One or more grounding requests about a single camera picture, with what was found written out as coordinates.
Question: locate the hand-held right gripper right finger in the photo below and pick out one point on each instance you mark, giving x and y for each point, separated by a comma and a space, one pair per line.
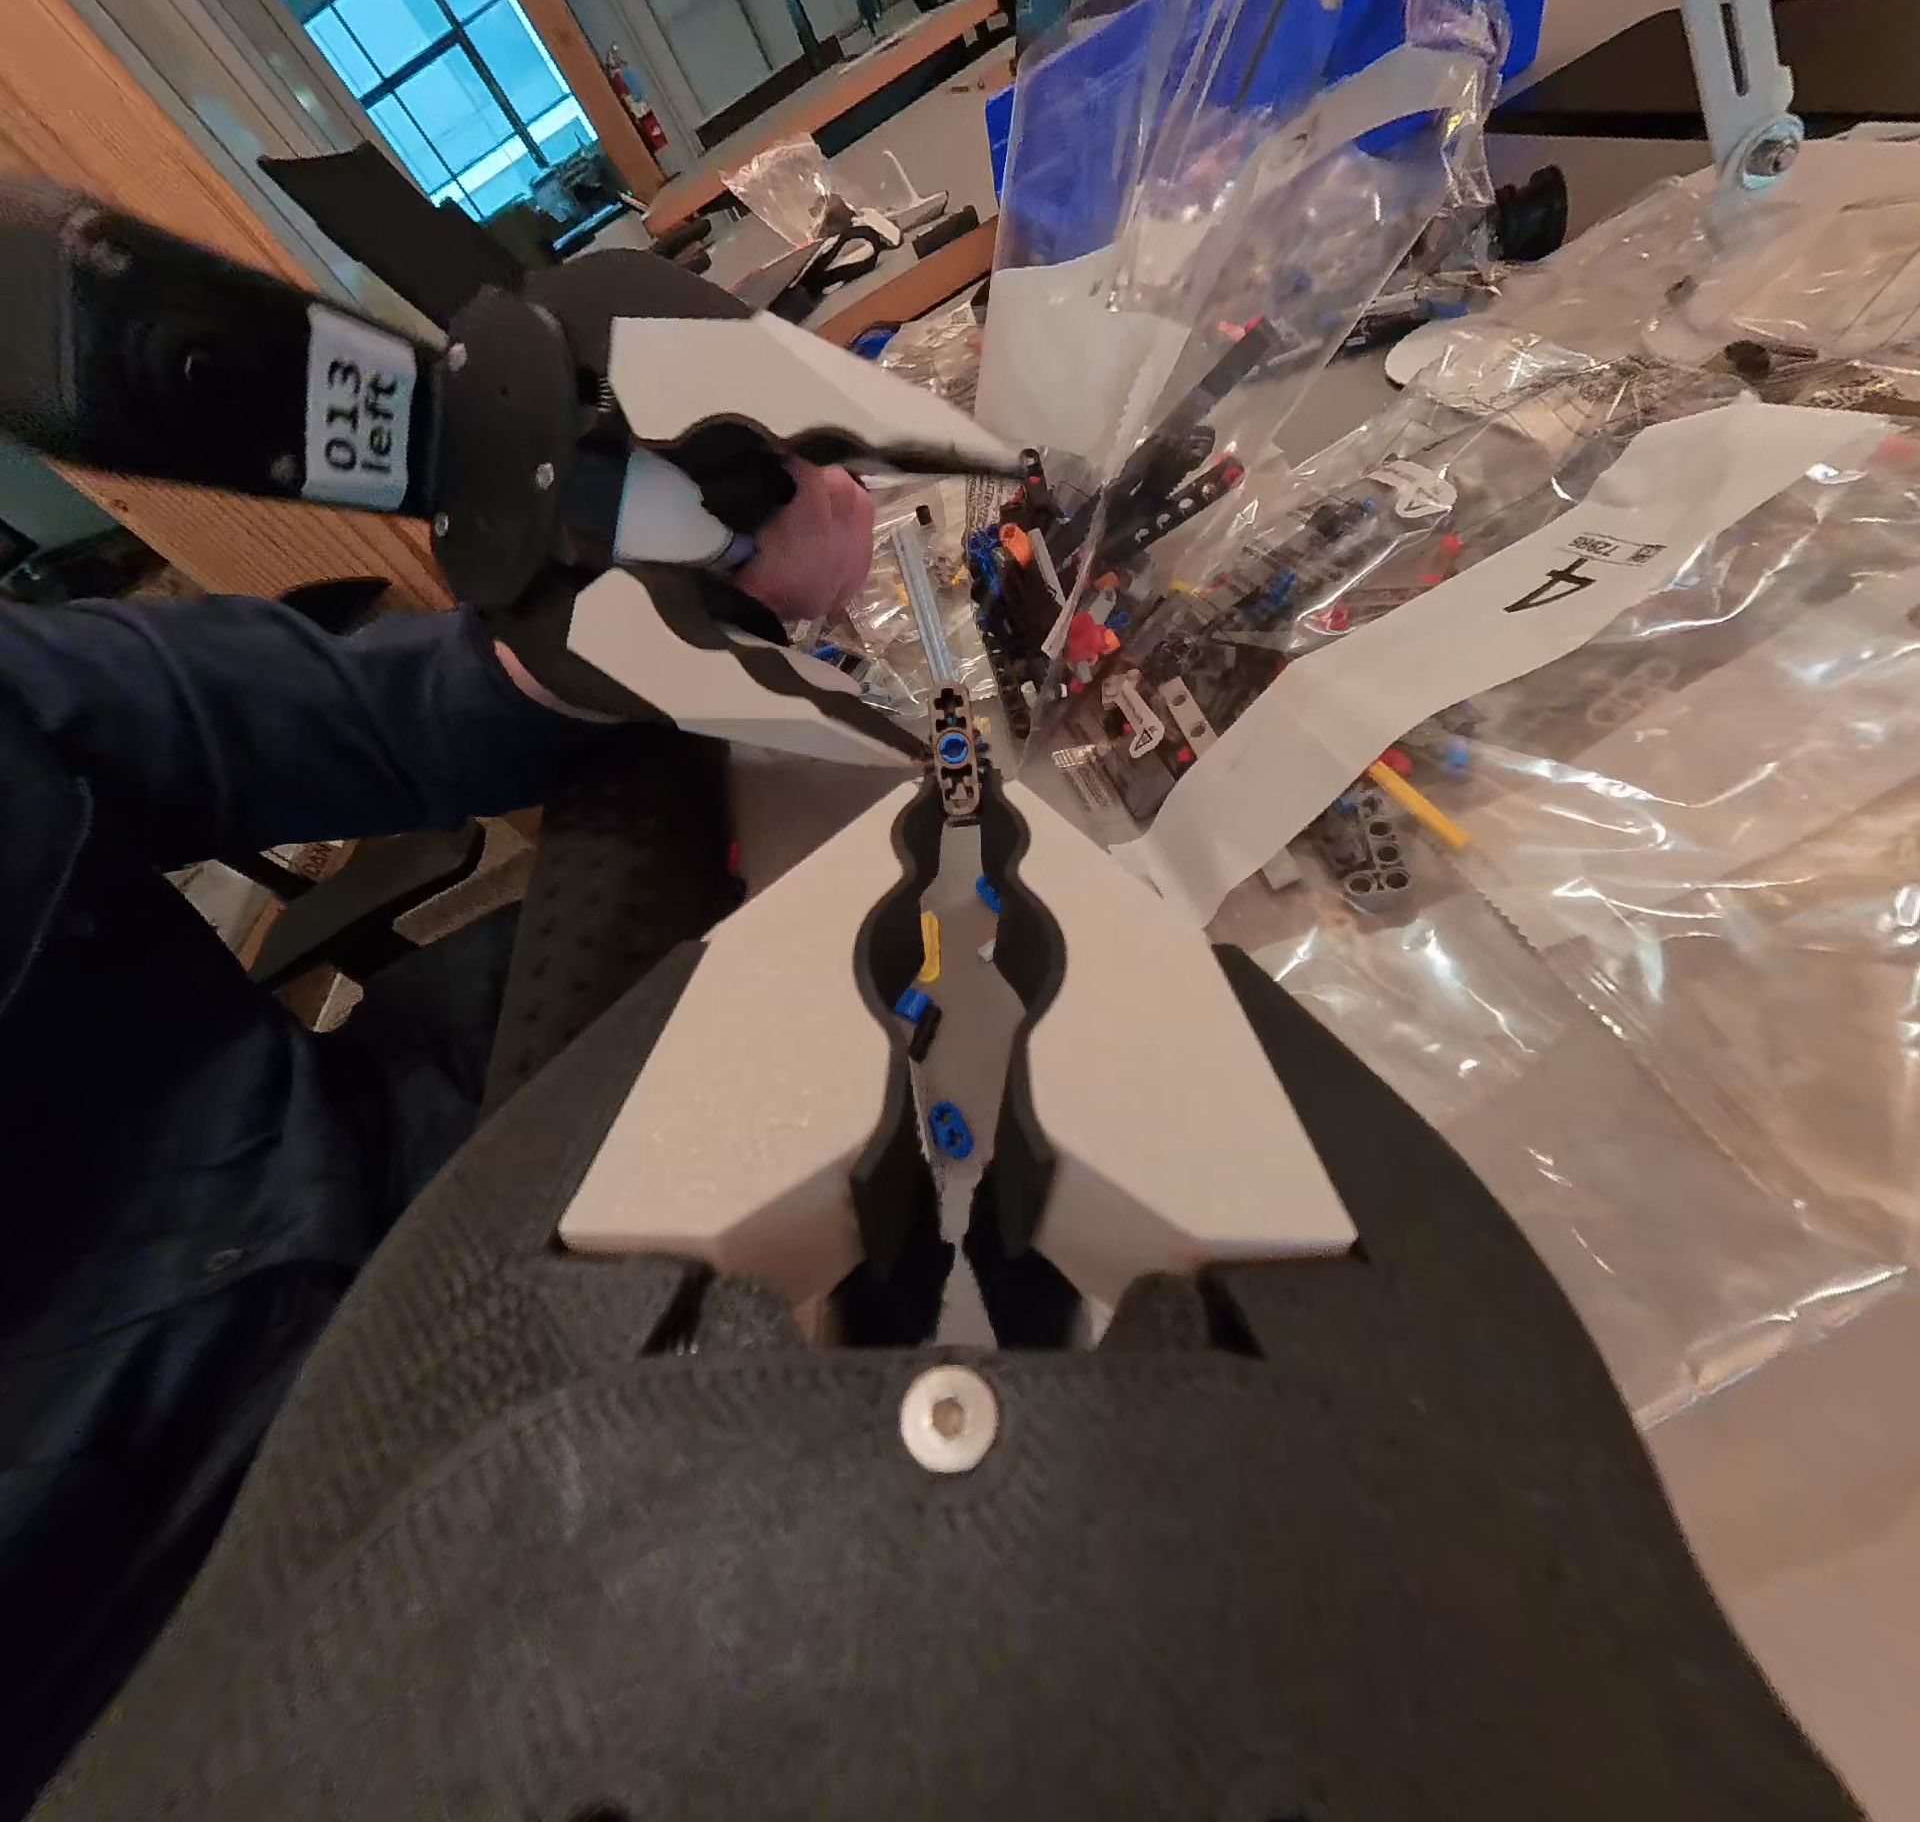
1185, 1087

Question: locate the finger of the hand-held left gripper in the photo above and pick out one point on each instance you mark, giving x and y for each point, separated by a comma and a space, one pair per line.
781, 382
691, 667

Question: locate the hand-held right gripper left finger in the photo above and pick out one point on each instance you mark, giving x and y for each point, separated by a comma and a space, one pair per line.
721, 1087

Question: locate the light grey lego axle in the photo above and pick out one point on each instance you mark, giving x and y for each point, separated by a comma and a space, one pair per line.
922, 606

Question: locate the black lego gear frame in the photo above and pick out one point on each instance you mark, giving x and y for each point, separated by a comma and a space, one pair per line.
955, 751

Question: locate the person's left forearm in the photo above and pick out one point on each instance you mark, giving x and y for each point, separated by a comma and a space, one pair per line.
301, 726

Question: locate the yellow lego axle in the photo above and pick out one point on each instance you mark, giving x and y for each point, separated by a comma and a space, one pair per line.
931, 947

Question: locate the clear lego parts bag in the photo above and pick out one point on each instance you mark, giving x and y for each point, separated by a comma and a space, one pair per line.
1501, 606
1231, 171

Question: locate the person's left hand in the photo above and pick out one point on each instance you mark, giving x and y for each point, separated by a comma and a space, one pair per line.
816, 547

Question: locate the small clear plastic bag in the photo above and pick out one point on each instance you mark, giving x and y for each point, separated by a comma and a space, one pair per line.
772, 180

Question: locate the black dimpled mat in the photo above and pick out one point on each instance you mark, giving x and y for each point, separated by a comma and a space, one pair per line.
630, 876

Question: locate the long wooden background table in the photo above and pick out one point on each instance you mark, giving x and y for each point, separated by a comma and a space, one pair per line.
811, 81

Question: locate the red fire extinguisher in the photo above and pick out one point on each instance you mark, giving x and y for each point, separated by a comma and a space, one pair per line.
630, 90

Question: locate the large window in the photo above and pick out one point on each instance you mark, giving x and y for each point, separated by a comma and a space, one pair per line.
436, 67

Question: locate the small opened clear bag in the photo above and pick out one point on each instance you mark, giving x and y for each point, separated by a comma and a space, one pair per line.
1110, 592

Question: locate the wooden book stand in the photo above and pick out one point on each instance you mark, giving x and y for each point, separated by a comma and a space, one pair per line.
1741, 52

